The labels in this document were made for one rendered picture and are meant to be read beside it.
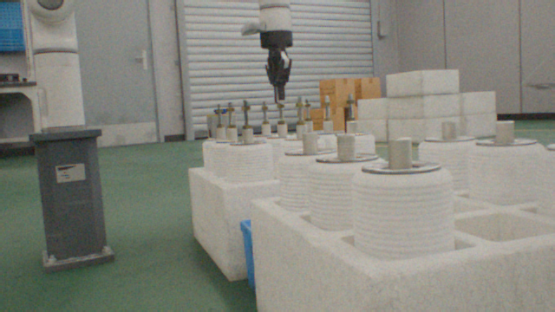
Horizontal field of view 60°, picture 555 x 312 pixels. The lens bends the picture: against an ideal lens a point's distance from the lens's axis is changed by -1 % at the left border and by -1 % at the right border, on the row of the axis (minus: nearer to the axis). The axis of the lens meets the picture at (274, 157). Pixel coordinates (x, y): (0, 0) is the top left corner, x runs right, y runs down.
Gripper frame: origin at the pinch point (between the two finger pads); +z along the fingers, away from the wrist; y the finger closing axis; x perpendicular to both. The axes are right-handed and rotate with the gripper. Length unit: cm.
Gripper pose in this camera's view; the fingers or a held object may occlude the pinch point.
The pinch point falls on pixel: (279, 94)
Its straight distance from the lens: 112.5
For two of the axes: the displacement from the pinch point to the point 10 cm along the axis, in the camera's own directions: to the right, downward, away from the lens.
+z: 0.6, 9.9, 1.0
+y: -3.1, -0.7, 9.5
